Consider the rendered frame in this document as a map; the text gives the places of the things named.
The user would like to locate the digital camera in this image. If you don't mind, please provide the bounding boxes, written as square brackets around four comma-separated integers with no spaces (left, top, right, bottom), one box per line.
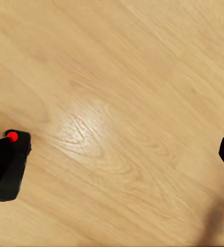
[0,129,31,202]

